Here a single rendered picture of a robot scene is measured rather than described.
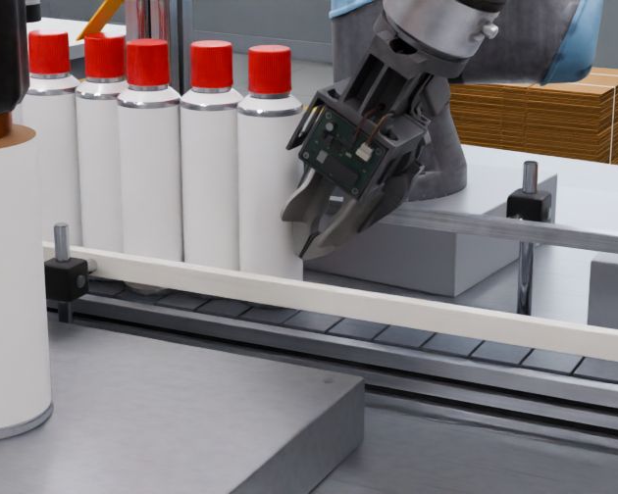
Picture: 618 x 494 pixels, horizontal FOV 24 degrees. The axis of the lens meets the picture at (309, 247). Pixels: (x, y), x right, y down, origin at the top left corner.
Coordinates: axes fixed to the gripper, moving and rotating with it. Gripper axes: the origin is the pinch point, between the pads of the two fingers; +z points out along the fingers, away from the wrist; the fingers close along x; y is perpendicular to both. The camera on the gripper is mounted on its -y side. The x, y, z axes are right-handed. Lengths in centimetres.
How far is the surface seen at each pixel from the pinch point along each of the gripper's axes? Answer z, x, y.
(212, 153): -2.0, -10.1, 2.0
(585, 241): -12.2, 17.2, -2.9
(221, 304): 8.1, -3.3, 2.7
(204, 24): 240, -257, -574
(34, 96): 3.1, -25.8, 2.9
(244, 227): 1.5, -4.8, 2.1
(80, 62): 85, -106, -161
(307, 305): 1.9, 3.4, 5.0
